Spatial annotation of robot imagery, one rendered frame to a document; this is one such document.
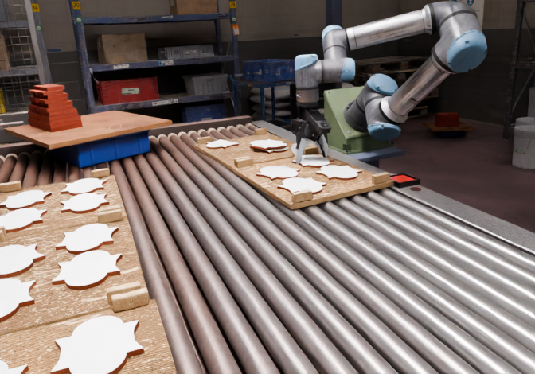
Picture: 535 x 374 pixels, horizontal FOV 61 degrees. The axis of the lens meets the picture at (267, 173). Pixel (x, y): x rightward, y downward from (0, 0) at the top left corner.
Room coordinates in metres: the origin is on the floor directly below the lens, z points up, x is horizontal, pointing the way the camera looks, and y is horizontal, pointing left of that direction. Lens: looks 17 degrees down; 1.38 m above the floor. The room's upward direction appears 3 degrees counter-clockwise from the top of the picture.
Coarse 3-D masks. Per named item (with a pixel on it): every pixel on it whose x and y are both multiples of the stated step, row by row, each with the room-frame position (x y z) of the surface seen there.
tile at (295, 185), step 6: (288, 180) 1.30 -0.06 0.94; (294, 180) 1.30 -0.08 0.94; (300, 180) 1.30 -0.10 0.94; (306, 180) 1.29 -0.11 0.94; (312, 180) 1.29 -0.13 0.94; (282, 186) 1.25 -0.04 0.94; (288, 186) 1.24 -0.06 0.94; (294, 186) 1.24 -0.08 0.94; (300, 186) 1.24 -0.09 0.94; (306, 186) 1.24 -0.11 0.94; (312, 186) 1.23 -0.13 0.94; (318, 186) 1.23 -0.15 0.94; (294, 192) 1.20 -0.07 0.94; (312, 192) 1.19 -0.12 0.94; (318, 192) 1.20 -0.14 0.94
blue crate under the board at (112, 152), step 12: (144, 132) 1.82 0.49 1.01; (84, 144) 1.65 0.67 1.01; (96, 144) 1.68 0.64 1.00; (108, 144) 1.71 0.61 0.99; (120, 144) 1.75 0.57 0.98; (132, 144) 1.78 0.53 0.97; (144, 144) 1.82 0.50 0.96; (60, 156) 1.76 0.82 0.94; (72, 156) 1.67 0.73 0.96; (84, 156) 1.65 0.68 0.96; (96, 156) 1.68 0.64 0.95; (108, 156) 1.71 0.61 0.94; (120, 156) 1.74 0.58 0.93
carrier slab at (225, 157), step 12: (204, 144) 1.86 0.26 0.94; (240, 144) 1.82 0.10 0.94; (288, 144) 1.78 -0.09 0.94; (216, 156) 1.65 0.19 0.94; (228, 156) 1.64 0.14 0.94; (240, 156) 1.64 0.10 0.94; (252, 156) 1.63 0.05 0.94; (264, 156) 1.62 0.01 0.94; (276, 156) 1.61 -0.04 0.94; (288, 156) 1.60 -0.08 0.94; (228, 168) 1.53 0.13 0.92
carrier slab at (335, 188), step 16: (288, 160) 1.55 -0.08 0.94; (336, 160) 1.52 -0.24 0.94; (240, 176) 1.43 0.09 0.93; (304, 176) 1.36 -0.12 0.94; (320, 176) 1.35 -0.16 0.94; (368, 176) 1.33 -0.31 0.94; (272, 192) 1.23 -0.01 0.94; (288, 192) 1.22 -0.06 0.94; (336, 192) 1.20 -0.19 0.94; (352, 192) 1.21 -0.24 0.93
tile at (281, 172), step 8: (264, 168) 1.44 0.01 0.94; (272, 168) 1.43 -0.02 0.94; (280, 168) 1.43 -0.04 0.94; (288, 168) 1.43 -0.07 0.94; (256, 176) 1.38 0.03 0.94; (264, 176) 1.37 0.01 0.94; (272, 176) 1.35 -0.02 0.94; (280, 176) 1.34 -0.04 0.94; (288, 176) 1.34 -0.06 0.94; (296, 176) 1.35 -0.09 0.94
